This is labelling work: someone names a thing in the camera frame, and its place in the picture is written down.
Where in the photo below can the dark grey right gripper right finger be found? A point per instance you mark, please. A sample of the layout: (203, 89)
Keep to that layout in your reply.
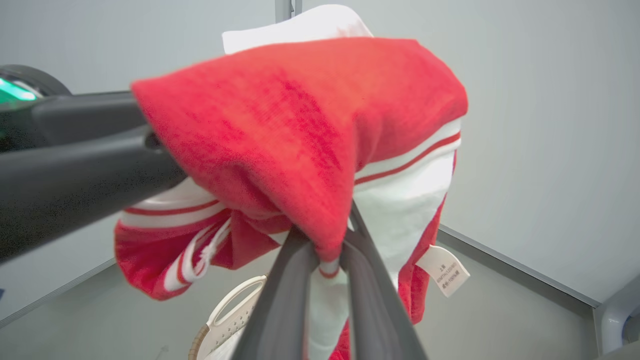
(375, 310)

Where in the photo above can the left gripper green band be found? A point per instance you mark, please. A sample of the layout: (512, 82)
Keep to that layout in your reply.
(17, 120)

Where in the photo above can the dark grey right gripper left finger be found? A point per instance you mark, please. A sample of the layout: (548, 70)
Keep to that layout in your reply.
(280, 310)

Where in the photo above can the red and white striped garment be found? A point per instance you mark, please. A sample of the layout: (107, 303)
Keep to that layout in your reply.
(305, 130)

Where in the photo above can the white plastic laundry basket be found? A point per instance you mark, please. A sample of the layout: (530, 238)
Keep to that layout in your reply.
(225, 320)

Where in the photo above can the white rounded appliance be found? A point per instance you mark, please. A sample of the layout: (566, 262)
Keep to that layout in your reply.
(617, 320)

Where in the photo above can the grey vertical metal post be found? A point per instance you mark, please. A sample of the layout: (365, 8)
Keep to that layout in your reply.
(287, 10)

